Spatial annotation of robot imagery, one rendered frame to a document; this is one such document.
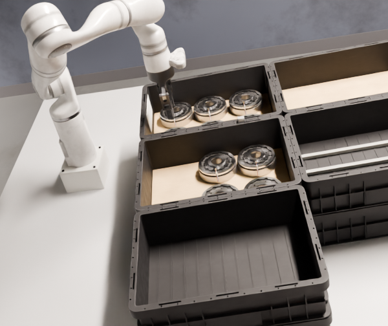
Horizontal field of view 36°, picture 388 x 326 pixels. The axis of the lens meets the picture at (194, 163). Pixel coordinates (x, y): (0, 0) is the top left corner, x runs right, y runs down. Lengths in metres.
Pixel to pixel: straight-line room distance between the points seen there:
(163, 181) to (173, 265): 0.32
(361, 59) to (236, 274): 0.87
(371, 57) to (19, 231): 1.19
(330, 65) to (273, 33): 1.90
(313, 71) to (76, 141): 0.76
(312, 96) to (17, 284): 1.02
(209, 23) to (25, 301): 2.48
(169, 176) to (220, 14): 2.19
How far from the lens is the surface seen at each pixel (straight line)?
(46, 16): 1.37
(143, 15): 1.55
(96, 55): 3.96
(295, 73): 1.93
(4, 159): 3.62
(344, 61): 1.95
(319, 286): 1.21
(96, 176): 1.90
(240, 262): 1.40
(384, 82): 1.95
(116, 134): 2.16
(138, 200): 1.47
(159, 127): 1.89
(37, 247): 1.82
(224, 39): 3.83
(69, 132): 1.84
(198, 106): 1.88
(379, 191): 1.49
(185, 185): 1.63
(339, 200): 1.49
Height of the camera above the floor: 1.84
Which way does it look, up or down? 37 degrees down
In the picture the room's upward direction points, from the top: 13 degrees counter-clockwise
